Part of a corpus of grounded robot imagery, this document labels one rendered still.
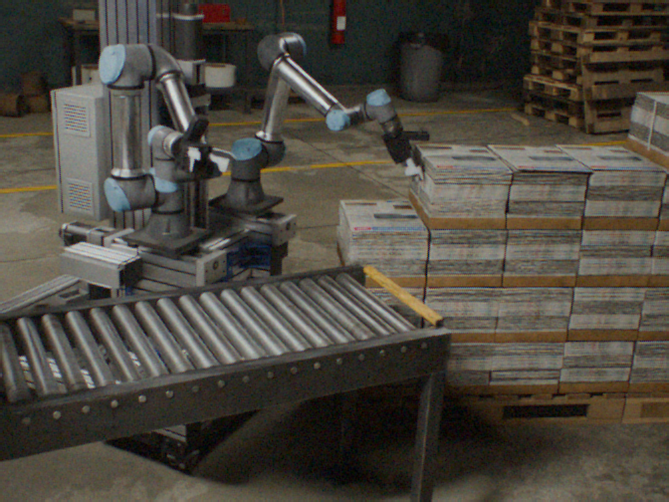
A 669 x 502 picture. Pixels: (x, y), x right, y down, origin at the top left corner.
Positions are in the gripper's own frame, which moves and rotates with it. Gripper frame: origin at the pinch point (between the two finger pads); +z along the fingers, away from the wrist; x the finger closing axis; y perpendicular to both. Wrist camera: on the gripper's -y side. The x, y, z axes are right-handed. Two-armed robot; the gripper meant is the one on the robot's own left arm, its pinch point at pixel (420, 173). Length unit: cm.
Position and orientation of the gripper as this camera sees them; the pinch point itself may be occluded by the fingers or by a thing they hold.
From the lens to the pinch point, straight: 327.0
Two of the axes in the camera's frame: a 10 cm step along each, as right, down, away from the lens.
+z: 4.5, 8.2, 3.6
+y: -8.9, 4.6, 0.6
